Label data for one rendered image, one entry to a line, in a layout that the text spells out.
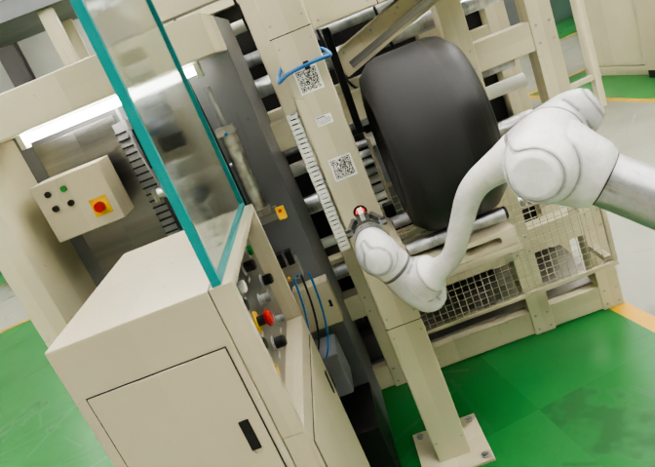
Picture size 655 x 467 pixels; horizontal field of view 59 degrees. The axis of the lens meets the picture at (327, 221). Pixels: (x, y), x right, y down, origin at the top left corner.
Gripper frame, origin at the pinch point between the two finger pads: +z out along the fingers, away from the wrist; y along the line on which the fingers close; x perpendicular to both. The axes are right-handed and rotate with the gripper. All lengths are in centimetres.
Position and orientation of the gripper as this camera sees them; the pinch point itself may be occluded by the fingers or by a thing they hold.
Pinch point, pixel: (362, 214)
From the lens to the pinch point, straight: 184.1
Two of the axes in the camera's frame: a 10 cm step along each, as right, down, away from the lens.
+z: -0.5, -3.0, 9.5
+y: -9.3, 3.6, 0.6
